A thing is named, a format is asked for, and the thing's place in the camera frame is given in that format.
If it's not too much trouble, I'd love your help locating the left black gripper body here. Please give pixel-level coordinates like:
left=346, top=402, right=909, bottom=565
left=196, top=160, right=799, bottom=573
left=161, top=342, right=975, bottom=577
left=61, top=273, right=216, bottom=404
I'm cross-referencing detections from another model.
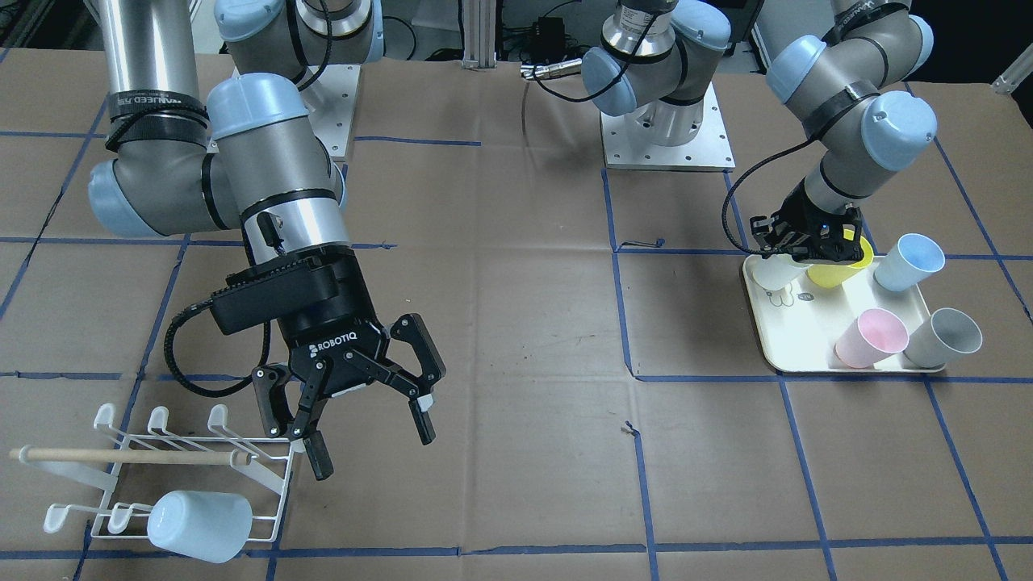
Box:
left=750, top=182, right=864, bottom=265

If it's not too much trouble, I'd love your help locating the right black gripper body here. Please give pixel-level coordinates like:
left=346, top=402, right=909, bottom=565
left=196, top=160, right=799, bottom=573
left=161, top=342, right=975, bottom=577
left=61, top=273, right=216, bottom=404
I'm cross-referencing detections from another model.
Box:
left=252, top=250, right=445, bottom=441

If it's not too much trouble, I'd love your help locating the pale green plastic cup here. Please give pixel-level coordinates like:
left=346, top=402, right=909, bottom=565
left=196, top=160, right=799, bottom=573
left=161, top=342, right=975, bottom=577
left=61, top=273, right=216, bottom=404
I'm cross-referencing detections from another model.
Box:
left=750, top=254, right=811, bottom=291

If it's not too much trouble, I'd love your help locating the light blue plastic cup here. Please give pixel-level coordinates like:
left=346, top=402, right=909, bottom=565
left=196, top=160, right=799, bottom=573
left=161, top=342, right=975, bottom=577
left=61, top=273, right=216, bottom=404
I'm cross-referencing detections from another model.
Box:
left=147, top=490, right=253, bottom=563

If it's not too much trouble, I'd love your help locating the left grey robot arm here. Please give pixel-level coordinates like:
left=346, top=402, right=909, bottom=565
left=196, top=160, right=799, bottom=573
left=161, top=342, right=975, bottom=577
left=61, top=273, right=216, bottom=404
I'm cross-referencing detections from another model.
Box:
left=580, top=1, right=938, bottom=264

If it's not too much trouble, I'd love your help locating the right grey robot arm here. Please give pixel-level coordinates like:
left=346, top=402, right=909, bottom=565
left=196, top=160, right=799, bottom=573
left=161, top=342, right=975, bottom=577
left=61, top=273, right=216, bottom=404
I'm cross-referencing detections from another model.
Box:
left=88, top=1, right=445, bottom=479

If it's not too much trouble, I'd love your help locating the yellow plastic cup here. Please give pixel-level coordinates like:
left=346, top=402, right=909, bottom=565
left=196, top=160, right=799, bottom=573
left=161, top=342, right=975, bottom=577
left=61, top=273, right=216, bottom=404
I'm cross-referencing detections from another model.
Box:
left=805, top=232, right=874, bottom=288

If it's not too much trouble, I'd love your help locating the pink plastic cup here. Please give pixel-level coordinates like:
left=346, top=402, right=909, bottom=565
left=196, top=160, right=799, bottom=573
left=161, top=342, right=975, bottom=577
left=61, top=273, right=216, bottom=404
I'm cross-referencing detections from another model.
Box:
left=834, top=308, right=909, bottom=369

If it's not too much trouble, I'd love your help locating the grey plastic cup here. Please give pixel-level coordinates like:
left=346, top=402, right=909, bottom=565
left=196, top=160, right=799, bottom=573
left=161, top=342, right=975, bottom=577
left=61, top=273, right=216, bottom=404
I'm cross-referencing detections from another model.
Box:
left=904, top=307, right=984, bottom=369

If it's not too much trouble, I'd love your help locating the cream plastic tray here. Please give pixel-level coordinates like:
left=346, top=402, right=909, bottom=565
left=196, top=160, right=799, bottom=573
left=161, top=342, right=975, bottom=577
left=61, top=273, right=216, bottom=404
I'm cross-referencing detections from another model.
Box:
left=742, top=255, right=931, bottom=374

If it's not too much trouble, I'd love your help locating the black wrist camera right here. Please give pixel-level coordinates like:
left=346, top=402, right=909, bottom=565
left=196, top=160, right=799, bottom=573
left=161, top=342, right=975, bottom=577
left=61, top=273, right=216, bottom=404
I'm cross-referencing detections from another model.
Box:
left=211, top=255, right=338, bottom=335

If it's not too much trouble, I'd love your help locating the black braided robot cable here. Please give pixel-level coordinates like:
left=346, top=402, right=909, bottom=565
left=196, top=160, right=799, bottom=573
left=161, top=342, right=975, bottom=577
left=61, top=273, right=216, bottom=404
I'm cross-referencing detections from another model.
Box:
left=164, top=299, right=271, bottom=398

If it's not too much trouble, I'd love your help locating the white wire cup rack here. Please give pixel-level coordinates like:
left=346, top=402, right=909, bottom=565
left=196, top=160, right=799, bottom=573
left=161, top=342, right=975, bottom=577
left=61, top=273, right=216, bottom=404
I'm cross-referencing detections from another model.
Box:
left=10, top=403, right=296, bottom=544

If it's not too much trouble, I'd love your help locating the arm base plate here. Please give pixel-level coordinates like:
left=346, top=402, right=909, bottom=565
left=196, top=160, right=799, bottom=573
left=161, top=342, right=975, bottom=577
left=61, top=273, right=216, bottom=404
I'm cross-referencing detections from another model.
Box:
left=300, top=64, right=361, bottom=162
left=599, top=85, right=735, bottom=172

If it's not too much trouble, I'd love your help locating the aluminium frame post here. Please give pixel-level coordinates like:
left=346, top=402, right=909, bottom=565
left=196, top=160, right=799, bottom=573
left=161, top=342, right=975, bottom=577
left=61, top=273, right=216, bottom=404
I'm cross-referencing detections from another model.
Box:
left=460, top=0, right=498, bottom=69

